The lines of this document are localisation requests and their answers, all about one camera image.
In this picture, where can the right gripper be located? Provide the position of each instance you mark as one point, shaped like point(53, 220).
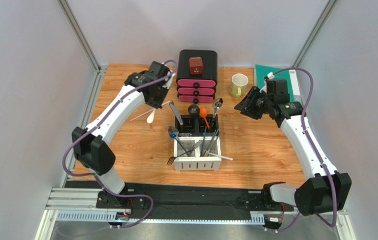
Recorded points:
point(249, 103)

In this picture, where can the steel fork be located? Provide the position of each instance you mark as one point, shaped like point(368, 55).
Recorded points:
point(173, 133)

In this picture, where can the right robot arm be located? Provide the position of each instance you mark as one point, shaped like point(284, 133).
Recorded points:
point(325, 189)

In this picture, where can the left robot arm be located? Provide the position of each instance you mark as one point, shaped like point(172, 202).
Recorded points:
point(91, 143)

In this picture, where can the orange plastic spoon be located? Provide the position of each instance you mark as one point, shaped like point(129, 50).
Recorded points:
point(203, 114)

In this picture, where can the silver metal chopstick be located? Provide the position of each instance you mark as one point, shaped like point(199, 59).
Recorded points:
point(211, 141)

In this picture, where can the white orange chopstick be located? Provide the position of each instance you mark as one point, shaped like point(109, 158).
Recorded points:
point(151, 110)

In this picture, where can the black ladle spoon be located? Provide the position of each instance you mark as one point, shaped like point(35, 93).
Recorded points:
point(194, 110)

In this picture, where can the pale yellow mug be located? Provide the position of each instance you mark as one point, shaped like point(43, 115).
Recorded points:
point(239, 83)

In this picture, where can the brown cube box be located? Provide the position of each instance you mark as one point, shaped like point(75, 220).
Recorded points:
point(196, 65)

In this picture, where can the black pink drawer cabinet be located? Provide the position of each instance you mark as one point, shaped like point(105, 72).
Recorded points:
point(197, 88)

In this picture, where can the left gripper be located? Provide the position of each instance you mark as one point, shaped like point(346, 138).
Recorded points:
point(158, 103)

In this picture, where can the small white plastic spoon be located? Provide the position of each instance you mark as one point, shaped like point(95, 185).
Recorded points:
point(150, 118)

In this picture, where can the steel spoon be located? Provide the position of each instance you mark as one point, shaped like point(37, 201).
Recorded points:
point(217, 104)

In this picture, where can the black plastic fork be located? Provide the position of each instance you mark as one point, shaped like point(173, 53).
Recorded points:
point(173, 158)

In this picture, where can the green folder binder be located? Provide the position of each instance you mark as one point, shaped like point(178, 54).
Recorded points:
point(260, 71)

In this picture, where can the white slotted utensil caddy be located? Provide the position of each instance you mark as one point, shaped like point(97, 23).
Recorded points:
point(195, 162)

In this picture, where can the black utensil caddy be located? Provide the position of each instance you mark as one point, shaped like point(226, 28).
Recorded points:
point(195, 126)

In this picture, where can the dark blue chopstick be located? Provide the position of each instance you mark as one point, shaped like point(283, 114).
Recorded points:
point(203, 141)

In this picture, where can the white plastic chopstick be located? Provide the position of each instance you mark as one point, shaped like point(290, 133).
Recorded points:
point(219, 156)

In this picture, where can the teal chopstick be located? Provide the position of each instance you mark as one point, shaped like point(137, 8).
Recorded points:
point(213, 142)

